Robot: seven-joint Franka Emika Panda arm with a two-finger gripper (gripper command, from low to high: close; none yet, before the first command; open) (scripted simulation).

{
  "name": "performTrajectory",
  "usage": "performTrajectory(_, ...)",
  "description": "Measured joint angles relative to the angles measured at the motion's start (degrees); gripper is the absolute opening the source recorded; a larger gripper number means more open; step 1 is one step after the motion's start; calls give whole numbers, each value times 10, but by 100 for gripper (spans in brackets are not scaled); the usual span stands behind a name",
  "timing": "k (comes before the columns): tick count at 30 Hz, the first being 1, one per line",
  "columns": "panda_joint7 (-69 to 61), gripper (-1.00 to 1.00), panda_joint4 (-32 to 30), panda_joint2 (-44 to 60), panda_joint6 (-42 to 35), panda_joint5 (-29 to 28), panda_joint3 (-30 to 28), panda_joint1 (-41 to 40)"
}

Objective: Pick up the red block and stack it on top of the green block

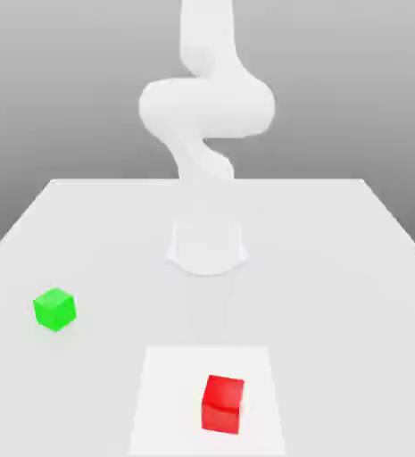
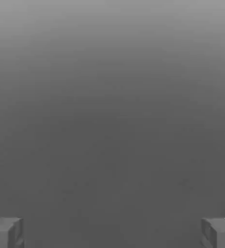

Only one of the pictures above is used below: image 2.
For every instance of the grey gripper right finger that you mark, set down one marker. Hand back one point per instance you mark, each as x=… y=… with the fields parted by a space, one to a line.
x=220 y=233

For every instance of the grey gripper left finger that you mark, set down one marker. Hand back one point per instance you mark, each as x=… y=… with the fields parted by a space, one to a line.
x=3 y=233

